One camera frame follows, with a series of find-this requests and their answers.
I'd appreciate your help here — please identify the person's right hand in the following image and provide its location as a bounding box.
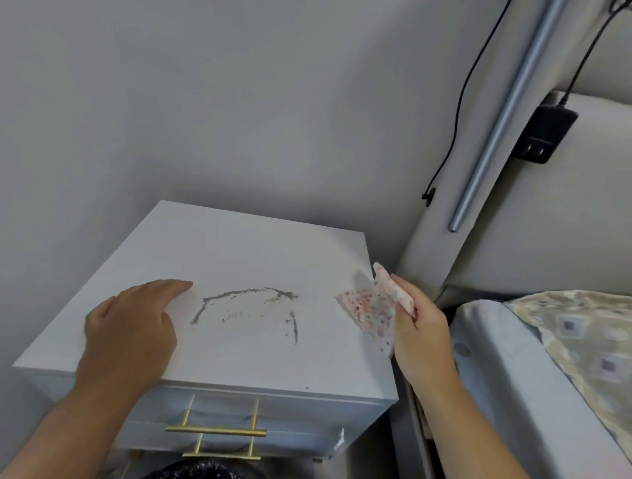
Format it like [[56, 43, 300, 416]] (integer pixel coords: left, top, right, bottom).
[[388, 274, 463, 396]]

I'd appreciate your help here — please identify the person's left hand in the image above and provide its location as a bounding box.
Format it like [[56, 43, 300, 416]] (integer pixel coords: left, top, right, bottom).
[[75, 280, 194, 396]]

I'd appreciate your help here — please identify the spotted white cleaning cloth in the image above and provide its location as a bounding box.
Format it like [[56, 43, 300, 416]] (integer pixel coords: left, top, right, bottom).
[[335, 262, 417, 358]]

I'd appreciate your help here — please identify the person's right forearm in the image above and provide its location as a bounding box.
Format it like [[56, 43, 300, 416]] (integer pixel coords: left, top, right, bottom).
[[409, 381, 532, 479]]

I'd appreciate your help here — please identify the person's left forearm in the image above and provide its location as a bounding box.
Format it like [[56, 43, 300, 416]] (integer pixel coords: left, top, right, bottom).
[[0, 379, 155, 479]]

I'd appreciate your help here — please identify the grey dirt smear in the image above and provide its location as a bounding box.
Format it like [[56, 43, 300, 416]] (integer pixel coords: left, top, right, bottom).
[[190, 286, 300, 346]]

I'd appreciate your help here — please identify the white nightstand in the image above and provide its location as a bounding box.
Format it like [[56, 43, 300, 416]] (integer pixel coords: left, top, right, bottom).
[[13, 200, 400, 465]]

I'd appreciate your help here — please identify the black trash bag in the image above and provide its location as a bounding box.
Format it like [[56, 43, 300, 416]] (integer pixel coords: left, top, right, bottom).
[[141, 458, 270, 479]]

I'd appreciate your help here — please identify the beige padded headboard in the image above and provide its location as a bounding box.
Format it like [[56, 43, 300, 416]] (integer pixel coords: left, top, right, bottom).
[[395, 0, 632, 303]]

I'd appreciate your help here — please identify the patterned beige pillow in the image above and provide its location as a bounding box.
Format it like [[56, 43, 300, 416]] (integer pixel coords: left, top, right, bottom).
[[504, 290, 632, 451]]

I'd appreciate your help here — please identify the silver metal bar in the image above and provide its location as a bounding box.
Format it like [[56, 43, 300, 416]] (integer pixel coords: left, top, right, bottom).
[[448, 0, 568, 234]]

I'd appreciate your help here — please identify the black power adapter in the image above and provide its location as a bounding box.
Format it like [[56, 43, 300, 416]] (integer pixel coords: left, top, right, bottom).
[[511, 105, 579, 165]]

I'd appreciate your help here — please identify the gold drawer handle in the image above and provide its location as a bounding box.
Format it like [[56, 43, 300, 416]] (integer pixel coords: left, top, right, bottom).
[[165, 399, 268, 438], [182, 434, 262, 462]]

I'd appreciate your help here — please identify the grey bed frame rail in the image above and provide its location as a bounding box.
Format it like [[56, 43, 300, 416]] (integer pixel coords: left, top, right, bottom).
[[395, 358, 438, 479]]

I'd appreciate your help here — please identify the long black cable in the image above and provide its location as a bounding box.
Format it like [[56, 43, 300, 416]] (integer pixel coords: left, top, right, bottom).
[[422, 0, 512, 206]]

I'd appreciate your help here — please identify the black adapter cable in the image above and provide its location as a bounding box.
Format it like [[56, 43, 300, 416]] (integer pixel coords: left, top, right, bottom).
[[560, 0, 628, 107]]

